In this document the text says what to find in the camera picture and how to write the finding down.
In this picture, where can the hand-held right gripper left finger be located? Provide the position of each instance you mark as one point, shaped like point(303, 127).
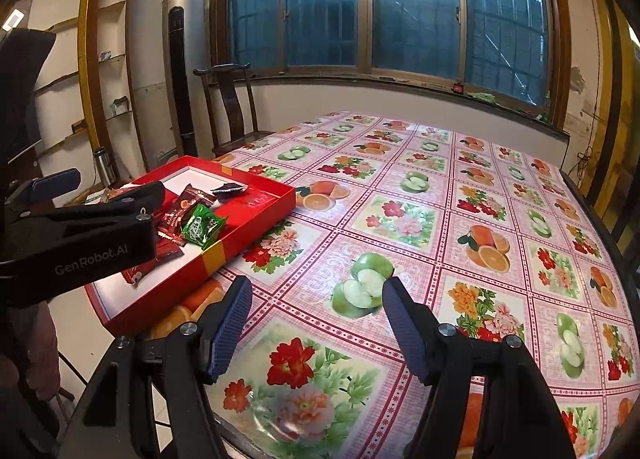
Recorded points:
point(227, 334)

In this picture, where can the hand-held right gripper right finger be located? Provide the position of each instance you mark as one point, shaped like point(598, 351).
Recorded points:
point(407, 334)

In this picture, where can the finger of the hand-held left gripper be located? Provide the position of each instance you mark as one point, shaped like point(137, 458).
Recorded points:
point(100, 216)
point(55, 184)

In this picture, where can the red white snack packet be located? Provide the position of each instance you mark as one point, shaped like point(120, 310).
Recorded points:
point(142, 274)

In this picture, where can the small dark red packet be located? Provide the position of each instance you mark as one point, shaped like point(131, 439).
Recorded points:
point(172, 224)

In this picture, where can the small red snack packet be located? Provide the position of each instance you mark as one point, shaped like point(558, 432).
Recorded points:
point(195, 196)
point(167, 251)

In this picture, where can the green snack packet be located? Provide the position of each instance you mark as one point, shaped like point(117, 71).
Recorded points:
point(202, 226)

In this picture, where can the red gift box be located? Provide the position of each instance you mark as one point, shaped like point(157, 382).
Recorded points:
point(250, 219)

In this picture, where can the dark purple snack packet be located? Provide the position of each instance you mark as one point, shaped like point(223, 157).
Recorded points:
point(227, 190)

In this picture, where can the steel thermos flask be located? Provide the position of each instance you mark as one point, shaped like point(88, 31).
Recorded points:
point(105, 169)

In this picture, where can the person's pink garment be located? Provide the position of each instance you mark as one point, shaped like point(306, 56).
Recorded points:
point(45, 349)

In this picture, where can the small green white box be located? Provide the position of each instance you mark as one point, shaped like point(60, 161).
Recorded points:
point(121, 106)

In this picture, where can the floral fruit print tablecloth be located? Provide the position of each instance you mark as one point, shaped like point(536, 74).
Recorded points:
point(400, 219)

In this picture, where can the tower air conditioner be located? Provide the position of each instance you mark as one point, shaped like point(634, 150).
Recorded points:
point(182, 89)

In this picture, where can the dark wooden chair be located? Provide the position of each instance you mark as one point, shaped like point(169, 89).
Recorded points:
point(231, 109)

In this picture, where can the green sill item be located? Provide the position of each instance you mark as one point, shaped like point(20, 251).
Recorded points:
point(482, 98)

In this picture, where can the yellow framed door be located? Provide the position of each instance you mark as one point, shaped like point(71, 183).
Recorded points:
point(607, 114)

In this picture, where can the wooden framed barred window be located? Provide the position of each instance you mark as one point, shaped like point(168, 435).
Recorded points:
point(325, 14)

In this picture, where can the white wall shelf unit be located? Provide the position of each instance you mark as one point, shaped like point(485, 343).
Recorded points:
point(112, 39)

